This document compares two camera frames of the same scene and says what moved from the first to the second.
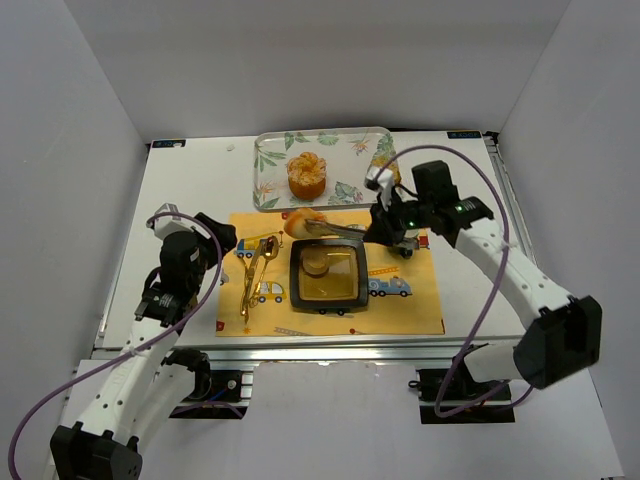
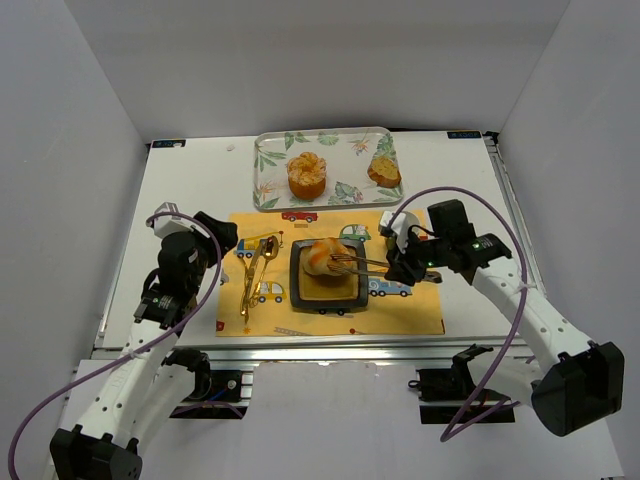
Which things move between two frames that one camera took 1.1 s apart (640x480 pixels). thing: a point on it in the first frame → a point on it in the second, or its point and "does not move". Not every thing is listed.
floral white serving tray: (350, 153) does not move
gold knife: (251, 277) does not move
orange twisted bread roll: (295, 224) → (317, 257)
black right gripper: (378, 230) → (403, 267)
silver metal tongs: (321, 228) → (424, 276)
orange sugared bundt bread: (306, 175) does not move
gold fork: (246, 295) does not move
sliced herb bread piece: (383, 160) does not move
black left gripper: (215, 235) does not move
